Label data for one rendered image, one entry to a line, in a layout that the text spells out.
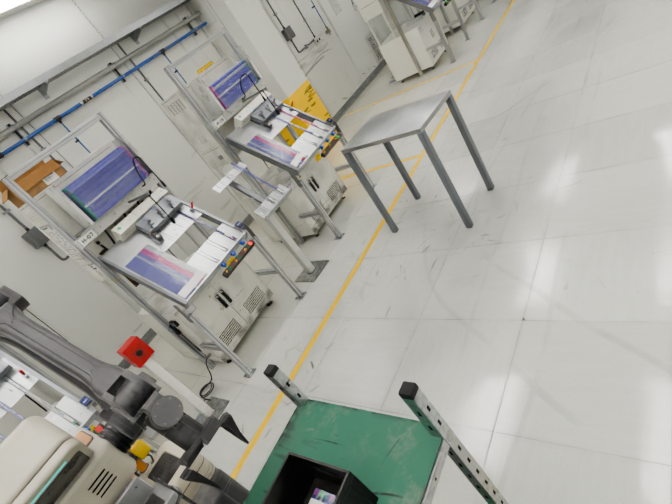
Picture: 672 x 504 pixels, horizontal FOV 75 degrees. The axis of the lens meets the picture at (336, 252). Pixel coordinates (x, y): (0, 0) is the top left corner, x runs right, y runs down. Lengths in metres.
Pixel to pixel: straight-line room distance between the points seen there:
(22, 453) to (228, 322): 2.45
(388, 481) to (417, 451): 0.08
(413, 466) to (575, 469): 1.06
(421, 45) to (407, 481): 6.24
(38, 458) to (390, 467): 0.74
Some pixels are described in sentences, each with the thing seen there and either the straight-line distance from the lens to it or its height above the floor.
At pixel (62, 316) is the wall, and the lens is 4.76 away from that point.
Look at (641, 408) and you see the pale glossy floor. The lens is 2.04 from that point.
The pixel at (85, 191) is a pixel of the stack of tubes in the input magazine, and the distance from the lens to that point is 3.31.
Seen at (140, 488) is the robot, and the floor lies 1.07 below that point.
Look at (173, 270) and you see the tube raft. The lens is 3.13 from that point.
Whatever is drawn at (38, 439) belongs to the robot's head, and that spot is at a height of 1.35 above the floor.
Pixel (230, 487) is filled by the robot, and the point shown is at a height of 0.61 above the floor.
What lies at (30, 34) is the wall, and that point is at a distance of 5.31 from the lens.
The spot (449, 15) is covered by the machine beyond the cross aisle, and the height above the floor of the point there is 0.27.
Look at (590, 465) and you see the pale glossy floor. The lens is 1.95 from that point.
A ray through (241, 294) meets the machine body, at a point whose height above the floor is 0.29.
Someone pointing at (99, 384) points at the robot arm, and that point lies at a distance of 1.01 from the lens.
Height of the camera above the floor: 1.73
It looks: 27 degrees down
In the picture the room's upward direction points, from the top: 36 degrees counter-clockwise
